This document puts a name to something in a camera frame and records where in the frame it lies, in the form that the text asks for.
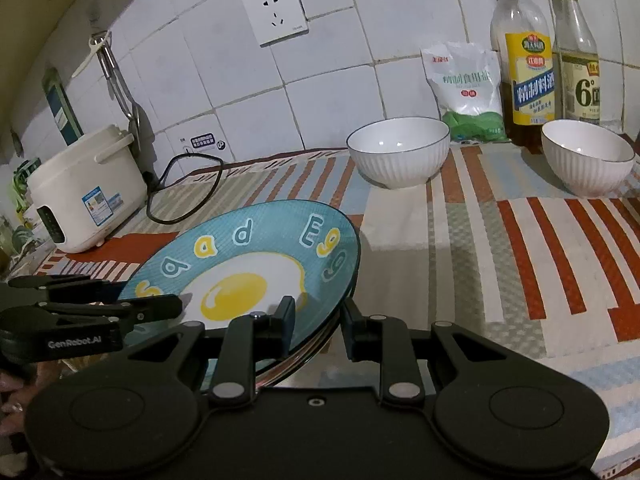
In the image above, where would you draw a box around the blue fried egg plate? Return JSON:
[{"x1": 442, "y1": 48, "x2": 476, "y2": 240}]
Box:
[{"x1": 120, "y1": 200, "x2": 360, "y2": 348}]

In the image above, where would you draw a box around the white ribbed bowl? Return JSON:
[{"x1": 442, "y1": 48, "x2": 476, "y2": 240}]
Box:
[
  {"x1": 541, "y1": 119, "x2": 636, "y2": 197},
  {"x1": 346, "y1": 117, "x2": 450, "y2": 190}
]

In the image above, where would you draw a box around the person left hand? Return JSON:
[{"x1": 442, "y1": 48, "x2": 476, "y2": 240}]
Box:
[{"x1": 1, "y1": 361, "x2": 64, "y2": 438}]

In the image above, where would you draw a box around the white rice cooker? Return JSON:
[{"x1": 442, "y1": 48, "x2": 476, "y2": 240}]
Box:
[{"x1": 27, "y1": 125, "x2": 146, "y2": 254}]

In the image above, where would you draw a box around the striped patchwork table cloth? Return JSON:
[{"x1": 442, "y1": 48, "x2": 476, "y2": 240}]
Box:
[{"x1": 39, "y1": 144, "x2": 639, "y2": 479}]

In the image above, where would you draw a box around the hanging metal spatula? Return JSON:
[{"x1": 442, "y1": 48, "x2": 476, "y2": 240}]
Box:
[{"x1": 94, "y1": 34, "x2": 141, "y2": 157}]

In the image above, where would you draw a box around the blue hanging grater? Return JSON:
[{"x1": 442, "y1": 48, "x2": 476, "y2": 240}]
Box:
[{"x1": 41, "y1": 66, "x2": 82, "y2": 146}]

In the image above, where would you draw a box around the white hanging peeler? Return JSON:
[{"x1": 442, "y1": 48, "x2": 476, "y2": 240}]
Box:
[{"x1": 70, "y1": 30, "x2": 112, "y2": 79}]

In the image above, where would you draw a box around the white green salt bag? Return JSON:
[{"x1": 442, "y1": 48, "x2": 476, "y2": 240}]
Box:
[{"x1": 421, "y1": 42, "x2": 509, "y2": 144}]

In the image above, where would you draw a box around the cooking wine bottle yellow label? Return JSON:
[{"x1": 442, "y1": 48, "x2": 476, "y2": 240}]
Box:
[{"x1": 490, "y1": 0, "x2": 555, "y2": 152}]

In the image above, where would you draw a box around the vinegar bottle yellow cap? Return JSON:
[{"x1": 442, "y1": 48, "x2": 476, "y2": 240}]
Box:
[{"x1": 552, "y1": 0, "x2": 601, "y2": 125}]

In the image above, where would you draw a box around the black power cord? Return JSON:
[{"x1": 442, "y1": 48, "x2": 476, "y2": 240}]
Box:
[{"x1": 144, "y1": 152, "x2": 227, "y2": 226}]

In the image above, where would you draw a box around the wall label sticker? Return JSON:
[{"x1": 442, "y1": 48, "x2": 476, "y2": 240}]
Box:
[{"x1": 180, "y1": 132, "x2": 227, "y2": 155}]

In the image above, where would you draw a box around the white wall socket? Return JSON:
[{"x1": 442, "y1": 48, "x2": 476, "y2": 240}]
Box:
[{"x1": 242, "y1": 0, "x2": 308, "y2": 47}]

